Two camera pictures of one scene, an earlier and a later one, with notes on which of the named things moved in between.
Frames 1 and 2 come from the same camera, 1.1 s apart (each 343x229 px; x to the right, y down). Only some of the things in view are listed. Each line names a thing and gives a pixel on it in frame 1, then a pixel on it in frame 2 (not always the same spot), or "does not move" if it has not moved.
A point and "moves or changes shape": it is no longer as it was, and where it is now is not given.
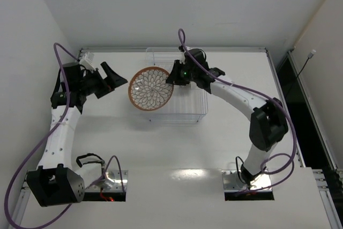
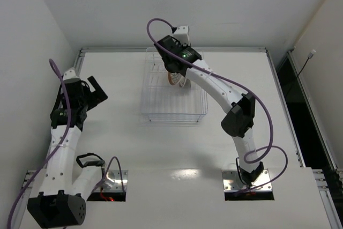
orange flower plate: (148, 89) moves or changes shape
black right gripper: (176, 73) to (173, 67)
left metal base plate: (111, 181) does not move
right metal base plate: (231, 182) does not move
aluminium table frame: (173, 139) does not move
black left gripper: (102, 87) to (94, 96)
